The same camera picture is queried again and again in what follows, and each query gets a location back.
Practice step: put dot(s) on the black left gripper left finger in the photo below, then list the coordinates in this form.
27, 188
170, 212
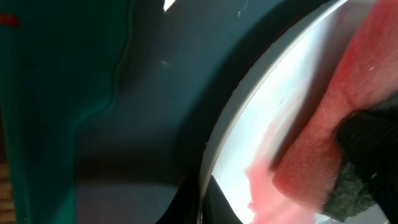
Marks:
183, 208

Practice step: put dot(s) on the teal plastic tray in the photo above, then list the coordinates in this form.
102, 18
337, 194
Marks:
107, 106

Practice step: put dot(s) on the light blue plate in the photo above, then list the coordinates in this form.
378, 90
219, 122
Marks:
275, 101

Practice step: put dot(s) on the red sponge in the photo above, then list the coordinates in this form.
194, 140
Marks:
344, 161

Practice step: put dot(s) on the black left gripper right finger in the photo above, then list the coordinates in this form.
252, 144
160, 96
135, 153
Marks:
215, 208

